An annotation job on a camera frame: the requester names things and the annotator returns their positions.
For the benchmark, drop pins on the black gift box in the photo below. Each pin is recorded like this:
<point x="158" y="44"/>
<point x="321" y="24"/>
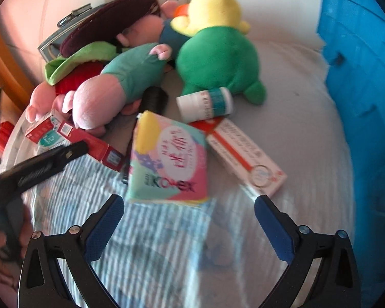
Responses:
<point x="51" y="43"/>

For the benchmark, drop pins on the blue striped table cloth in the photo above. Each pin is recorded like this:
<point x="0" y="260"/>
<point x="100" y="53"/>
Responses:
<point x="166" y="247"/>

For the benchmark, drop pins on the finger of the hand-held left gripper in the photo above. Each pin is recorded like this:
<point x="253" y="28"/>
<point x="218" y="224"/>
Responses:
<point x="45" y="166"/>

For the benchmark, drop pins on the pink pig plush teal body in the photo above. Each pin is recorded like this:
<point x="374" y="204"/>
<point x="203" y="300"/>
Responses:
<point x="131" y="67"/>

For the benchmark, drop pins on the grey metal clip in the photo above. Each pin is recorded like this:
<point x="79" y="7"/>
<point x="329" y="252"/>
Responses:
<point x="75" y="12"/>

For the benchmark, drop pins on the yellow green plush duck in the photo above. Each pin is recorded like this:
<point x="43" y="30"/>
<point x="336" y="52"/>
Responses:
<point x="218" y="48"/>

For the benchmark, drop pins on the white medicine bottle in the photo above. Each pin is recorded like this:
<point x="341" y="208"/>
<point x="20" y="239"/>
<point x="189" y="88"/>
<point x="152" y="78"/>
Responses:
<point x="205" y="104"/>

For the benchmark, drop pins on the orange wooden frame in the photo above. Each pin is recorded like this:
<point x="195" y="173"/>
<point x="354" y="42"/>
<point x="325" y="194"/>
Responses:
<point x="6" y="70"/>

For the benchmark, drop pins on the white marble desktop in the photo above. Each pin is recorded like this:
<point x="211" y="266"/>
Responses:
<point x="17" y="141"/>

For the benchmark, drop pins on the long white red box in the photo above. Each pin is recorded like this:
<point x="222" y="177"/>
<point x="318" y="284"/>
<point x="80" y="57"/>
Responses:
<point x="243" y="154"/>

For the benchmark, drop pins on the pink pig plush red dress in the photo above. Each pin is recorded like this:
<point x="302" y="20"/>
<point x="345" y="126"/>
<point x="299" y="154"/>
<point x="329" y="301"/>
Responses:
<point x="38" y="99"/>

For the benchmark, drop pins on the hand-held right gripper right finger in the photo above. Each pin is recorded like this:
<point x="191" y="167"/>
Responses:
<point x="274" y="227"/>

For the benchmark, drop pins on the colourful sanitary pad pack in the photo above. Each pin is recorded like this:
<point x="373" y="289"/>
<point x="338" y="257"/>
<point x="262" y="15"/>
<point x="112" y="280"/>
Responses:
<point x="170" y="160"/>

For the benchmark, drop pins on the green plush leaf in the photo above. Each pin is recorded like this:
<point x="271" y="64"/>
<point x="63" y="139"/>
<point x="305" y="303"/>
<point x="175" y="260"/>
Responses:
<point x="83" y="56"/>

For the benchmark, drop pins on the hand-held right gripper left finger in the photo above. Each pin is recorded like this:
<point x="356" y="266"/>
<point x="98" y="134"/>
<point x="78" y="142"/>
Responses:
<point x="102" y="227"/>

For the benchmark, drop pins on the blue plastic crate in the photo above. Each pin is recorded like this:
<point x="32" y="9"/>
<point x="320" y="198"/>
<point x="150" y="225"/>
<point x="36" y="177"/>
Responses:
<point x="365" y="86"/>

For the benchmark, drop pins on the small red bag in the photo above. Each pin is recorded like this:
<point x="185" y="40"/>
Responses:
<point x="4" y="134"/>

